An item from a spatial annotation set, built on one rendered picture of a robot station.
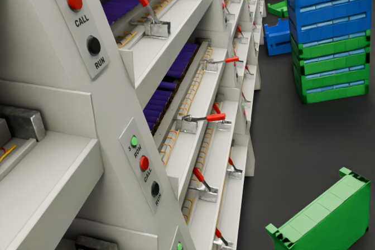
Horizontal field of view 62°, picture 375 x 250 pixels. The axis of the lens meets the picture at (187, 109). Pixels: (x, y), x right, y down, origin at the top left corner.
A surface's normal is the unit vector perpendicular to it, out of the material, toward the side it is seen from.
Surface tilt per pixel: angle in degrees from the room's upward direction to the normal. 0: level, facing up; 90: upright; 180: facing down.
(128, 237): 90
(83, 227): 90
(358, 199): 90
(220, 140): 17
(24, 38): 90
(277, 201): 0
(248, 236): 0
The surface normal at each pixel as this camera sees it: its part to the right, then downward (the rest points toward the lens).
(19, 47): -0.23, 0.54
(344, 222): 0.50, 0.32
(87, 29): 0.94, -0.10
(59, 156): 0.03, -0.83
